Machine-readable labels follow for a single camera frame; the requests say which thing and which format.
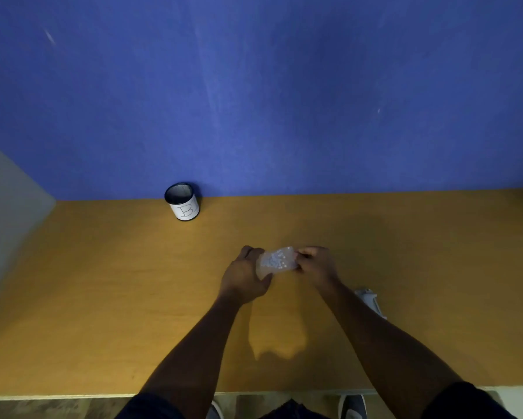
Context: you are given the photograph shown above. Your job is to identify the person's right hand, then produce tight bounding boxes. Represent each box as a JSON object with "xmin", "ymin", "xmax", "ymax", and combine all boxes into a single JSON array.
[{"xmin": 295, "ymin": 246, "xmax": 341, "ymax": 291}]

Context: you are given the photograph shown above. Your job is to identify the person's left hand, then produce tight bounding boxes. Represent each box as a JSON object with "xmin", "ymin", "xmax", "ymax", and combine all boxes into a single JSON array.
[{"xmin": 218, "ymin": 245, "xmax": 273, "ymax": 307}]

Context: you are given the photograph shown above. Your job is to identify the clear plastic bag of beads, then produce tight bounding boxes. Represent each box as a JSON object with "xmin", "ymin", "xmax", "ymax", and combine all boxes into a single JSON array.
[{"xmin": 256, "ymin": 246, "xmax": 300, "ymax": 279}]

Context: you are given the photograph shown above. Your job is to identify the person's left forearm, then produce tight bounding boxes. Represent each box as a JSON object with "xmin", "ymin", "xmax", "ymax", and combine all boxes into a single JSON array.
[{"xmin": 138, "ymin": 294, "xmax": 245, "ymax": 400}]

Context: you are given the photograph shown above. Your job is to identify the person's right forearm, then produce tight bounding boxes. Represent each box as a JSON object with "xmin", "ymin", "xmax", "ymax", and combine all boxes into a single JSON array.
[{"xmin": 321, "ymin": 280, "xmax": 464, "ymax": 419}]

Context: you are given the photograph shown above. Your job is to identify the white plastic tool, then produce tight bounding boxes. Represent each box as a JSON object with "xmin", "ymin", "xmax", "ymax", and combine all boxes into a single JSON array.
[{"xmin": 354, "ymin": 289, "xmax": 388, "ymax": 321}]

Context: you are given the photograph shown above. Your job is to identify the black cup with white label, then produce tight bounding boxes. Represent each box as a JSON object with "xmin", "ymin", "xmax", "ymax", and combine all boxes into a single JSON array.
[{"xmin": 164, "ymin": 182, "xmax": 200, "ymax": 221}]

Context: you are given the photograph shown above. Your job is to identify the person's dark trousers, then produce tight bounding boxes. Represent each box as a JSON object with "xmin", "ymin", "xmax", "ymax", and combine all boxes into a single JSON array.
[{"xmin": 261, "ymin": 399, "xmax": 332, "ymax": 419}]

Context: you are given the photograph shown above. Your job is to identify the person's right shoe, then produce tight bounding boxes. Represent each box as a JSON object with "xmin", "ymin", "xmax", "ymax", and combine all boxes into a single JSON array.
[{"xmin": 338, "ymin": 394, "xmax": 368, "ymax": 419}]

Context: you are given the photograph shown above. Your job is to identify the person's dark left sleeve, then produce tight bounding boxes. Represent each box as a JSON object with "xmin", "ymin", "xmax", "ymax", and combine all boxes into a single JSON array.
[{"xmin": 115, "ymin": 390, "xmax": 188, "ymax": 419}]

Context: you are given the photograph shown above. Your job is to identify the person's dark sleeve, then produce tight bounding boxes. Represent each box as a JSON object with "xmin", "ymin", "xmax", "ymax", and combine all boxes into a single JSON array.
[
  {"xmin": 421, "ymin": 381, "xmax": 517, "ymax": 419},
  {"xmin": 115, "ymin": 390, "xmax": 188, "ymax": 419}
]

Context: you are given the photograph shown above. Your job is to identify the person's dark right sleeve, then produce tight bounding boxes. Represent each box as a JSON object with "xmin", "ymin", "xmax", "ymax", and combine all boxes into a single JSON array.
[{"xmin": 421, "ymin": 381, "xmax": 517, "ymax": 419}]

